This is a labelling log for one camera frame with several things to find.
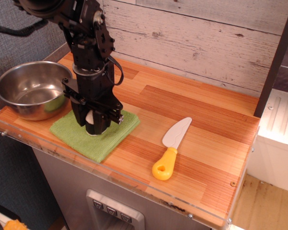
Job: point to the white toy sink unit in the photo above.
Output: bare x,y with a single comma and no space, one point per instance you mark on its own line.
269,158

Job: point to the yellow handled toy knife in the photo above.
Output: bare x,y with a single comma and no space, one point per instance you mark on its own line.
164,167

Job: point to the silver dispenser button panel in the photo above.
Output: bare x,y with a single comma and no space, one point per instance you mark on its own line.
109,214

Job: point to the clear acrylic edge guard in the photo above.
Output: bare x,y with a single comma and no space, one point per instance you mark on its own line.
205,183

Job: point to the green folded cloth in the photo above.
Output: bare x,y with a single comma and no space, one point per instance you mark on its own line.
93,147

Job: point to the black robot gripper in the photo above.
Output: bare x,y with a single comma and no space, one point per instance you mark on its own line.
94,91

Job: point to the dark right shelf post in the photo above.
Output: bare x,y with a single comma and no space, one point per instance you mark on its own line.
272,74

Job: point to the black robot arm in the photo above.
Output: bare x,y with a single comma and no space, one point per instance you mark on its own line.
84,26

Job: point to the stainless steel bowl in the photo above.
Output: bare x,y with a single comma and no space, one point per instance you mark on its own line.
34,90

